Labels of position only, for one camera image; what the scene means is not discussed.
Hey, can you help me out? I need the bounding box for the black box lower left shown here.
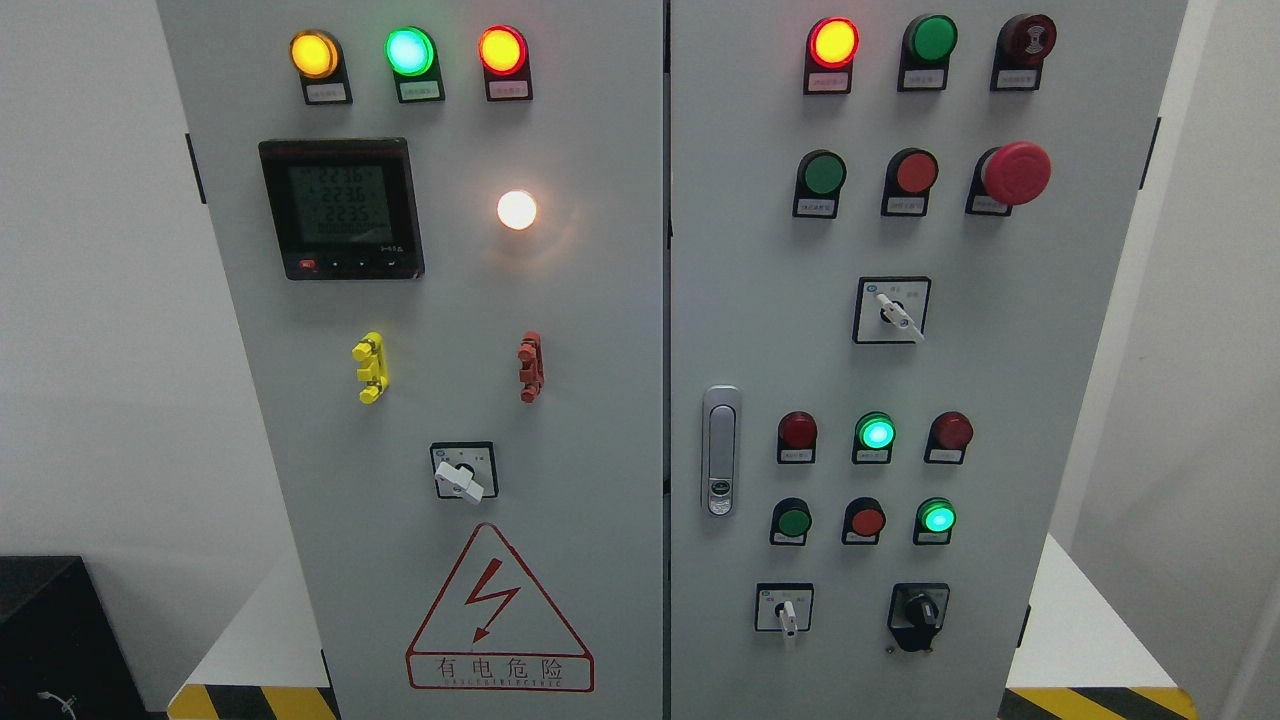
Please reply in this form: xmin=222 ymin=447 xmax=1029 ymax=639
xmin=1 ymin=556 xmax=148 ymax=719

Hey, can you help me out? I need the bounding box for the silver door handle lock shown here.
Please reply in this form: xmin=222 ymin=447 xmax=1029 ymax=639
xmin=701 ymin=386 xmax=742 ymax=518

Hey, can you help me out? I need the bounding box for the green push button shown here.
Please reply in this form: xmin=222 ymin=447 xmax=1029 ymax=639
xmin=769 ymin=497 xmax=813 ymax=546
xmin=792 ymin=149 xmax=847 ymax=220

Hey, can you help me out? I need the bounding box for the black rotary knob switch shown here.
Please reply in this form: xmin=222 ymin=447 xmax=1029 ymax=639
xmin=886 ymin=582 xmax=950 ymax=652

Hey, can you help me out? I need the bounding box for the white lit indicator lamp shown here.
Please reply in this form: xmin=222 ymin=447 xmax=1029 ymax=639
xmin=495 ymin=190 xmax=539 ymax=231

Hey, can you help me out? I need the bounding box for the red emergency stop mushroom button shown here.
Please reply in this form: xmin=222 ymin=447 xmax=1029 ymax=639
xmin=965 ymin=141 xmax=1053 ymax=217

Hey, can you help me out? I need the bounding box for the white platform with hazard stripes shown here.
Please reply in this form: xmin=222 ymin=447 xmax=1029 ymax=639
xmin=165 ymin=539 xmax=1198 ymax=719

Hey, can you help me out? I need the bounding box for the black digital power meter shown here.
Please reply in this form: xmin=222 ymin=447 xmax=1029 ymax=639
xmin=259 ymin=137 xmax=425 ymax=281

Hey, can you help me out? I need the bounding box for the lit green indicator lamp middle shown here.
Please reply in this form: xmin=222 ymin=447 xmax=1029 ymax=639
xmin=851 ymin=411 xmax=897 ymax=464

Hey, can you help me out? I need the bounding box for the grey electrical cabinet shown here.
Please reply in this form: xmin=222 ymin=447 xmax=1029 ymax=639
xmin=157 ymin=1 xmax=1188 ymax=719

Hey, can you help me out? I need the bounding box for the white selector switch upper right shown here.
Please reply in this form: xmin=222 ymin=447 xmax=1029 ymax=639
xmin=852 ymin=275 xmax=932 ymax=345

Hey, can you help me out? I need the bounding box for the green push button upper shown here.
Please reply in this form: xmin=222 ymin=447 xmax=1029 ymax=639
xmin=792 ymin=149 xmax=847 ymax=220

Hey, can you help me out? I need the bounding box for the dark red buzzer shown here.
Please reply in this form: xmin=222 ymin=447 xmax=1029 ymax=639
xmin=989 ymin=13 xmax=1057 ymax=92

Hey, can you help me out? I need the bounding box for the white selector switch lower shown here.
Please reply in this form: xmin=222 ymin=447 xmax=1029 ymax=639
xmin=754 ymin=582 xmax=817 ymax=639

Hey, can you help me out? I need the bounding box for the red push button lower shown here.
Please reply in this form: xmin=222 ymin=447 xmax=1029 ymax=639
xmin=841 ymin=497 xmax=887 ymax=546

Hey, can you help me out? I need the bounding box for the yellow indicator light top left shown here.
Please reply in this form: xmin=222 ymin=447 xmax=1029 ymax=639
xmin=289 ymin=28 xmax=353 ymax=106

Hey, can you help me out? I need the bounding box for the dark red indicator lamp left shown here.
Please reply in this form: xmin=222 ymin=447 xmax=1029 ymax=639
xmin=776 ymin=411 xmax=818 ymax=465

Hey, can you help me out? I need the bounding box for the yellow terminal connector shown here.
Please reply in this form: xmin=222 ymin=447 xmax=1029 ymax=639
xmin=351 ymin=331 xmax=389 ymax=405

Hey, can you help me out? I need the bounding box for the red push button upper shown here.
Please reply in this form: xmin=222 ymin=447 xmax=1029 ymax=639
xmin=879 ymin=147 xmax=940 ymax=218

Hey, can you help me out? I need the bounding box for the red push button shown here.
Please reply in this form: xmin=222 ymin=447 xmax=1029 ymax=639
xmin=841 ymin=497 xmax=887 ymax=546
xmin=879 ymin=147 xmax=940 ymax=218

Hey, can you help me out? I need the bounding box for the white selector switch left door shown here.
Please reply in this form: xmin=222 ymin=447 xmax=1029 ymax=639
xmin=429 ymin=441 xmax=499 ymax=505

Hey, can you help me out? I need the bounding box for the red indicator lamp right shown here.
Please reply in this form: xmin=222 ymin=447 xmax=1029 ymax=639
xmin=923 ymin=411 xmax=974 ymax=465

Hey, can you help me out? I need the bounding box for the green indicator light top left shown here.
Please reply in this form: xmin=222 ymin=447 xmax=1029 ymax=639
xmin=384 ymin=26 xmax=445 ymax=104

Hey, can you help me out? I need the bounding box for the lit red indicator right door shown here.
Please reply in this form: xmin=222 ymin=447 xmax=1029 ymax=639
xmin=803 ymin=15 xmax=860 ymax=95

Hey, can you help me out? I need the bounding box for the red indicator light top left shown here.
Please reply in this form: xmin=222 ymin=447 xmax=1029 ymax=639
xmin=477 ymin=26 xmax=532 ymax=102

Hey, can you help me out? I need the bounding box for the white selector switch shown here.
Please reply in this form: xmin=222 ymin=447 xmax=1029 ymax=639
xmin=754 ymin=582 xmax=817 ymax=639
xmin=852 ymin=275 xmax=932 ymax=345

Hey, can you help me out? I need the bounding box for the red high voltage warning sticker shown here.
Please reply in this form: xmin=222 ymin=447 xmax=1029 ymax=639
xmin=404 ymin=521 xmax=595 ymax=693

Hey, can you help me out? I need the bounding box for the green illuminated button lower right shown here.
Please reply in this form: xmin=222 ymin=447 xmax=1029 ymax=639
xmin=911 ymin=497 xmax=957 ymax=546

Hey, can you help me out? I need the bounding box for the green indicator top right door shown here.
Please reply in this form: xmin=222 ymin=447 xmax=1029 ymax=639
xmin=897 ymin=14 xmax=957 ymax=92

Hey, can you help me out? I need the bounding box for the green push button lower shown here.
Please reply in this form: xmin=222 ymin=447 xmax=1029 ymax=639
xmin=769 ymin=497 xmax=813 ymax=546

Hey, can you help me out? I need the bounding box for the red terminal connector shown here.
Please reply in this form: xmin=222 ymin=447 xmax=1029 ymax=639
xmin=517 ymin=331 xmax=545 ymax=404

